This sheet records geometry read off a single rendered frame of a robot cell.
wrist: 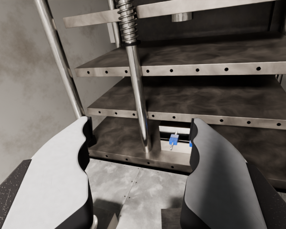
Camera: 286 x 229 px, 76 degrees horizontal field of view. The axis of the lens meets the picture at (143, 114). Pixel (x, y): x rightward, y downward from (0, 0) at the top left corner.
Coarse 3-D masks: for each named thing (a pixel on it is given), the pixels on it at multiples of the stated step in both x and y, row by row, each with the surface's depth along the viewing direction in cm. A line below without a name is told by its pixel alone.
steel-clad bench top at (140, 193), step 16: (96, 160) 107; (96, 176) 96; (112, 176) 95; (128, 176) 93; (144, 176) 92; (160, 176) 91; (176, 176) 90; (96, 192) 88; (112, 192) 86; (128, 192) 85; (144, 192) 84; (160, 192) 83; (176, 192) 82; (112, 208) 79; (128, 208) 78; (144, 208) 77; (160, 208) 76; (128, 224) 72; (144, 224) 71; (160, 224) 71
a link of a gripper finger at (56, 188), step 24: (48, 144) 9; (72, 144) 9; (48, 168) 8; (72, 168) 8; (24, 192) 7; (48, 192) 7; (72, 192) 7; (24, 216) 6; (48, 216) 6; (72, 216) 6
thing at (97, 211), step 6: (96, 210) 72; (102, 210) 71; (96, 216) 69; (102, 216) 69; (108, 216) 69; (114, 216) 70; (96, 222) 69; (102, 222) 67; (108, 222) 67; (114, 222) 70; (90, 228) 68; (96, 228) 66; (102, 228) 65; (108, 228) 66; (114, 228) 70
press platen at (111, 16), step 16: (176, 0) 72; (192, 0) 70; (208, 0) 69; (224, 0) 67; (240, 0) 66; (256, 0) 64; (272, 0) 63; (80, 16) 89; (96, 16) 86; (112, 16) 84; (144, 16) 79
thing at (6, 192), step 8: (24, 160) 8; (16, 168) 8; (24, 168) 8; (8, 176) 8; (16, 176) 8; (24, 176) 8; (0, 184) 7; (8, 184) 7; (16, 184) 7; (0, 192) 7; (8, 192) 7; (16, 192) 7; (0, 200) 7; (8, 200) 7; (0, 208) 6; (8, 208) 6; (0, 216) 6; (0, 224) 6
